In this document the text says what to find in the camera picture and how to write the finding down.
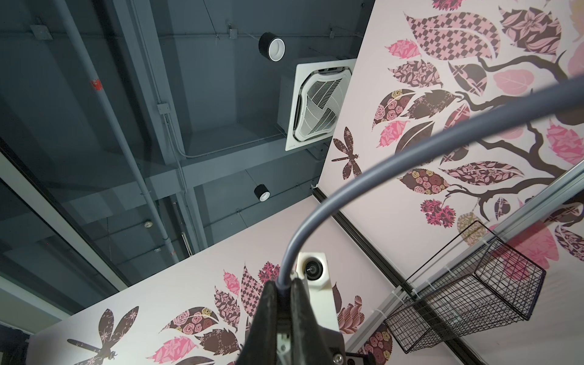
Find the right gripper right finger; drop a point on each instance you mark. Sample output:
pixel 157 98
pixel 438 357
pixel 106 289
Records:
pixel 308 345

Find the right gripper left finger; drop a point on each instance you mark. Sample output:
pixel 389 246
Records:
pixel 260 346

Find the ceiling spot lamp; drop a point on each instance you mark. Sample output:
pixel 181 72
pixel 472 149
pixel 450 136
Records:
pixel 262 192
pixel 272 47

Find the white ceiling air conditioner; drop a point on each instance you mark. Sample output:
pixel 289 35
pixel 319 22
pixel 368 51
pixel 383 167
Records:
pixel 311 96

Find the aluminium rail back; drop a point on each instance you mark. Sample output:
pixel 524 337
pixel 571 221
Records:
pixel 554 334

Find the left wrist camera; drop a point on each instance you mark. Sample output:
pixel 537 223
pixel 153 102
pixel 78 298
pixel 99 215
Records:
pixel 312 269

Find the black wire basket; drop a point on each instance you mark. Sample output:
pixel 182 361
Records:
pixel 493 286

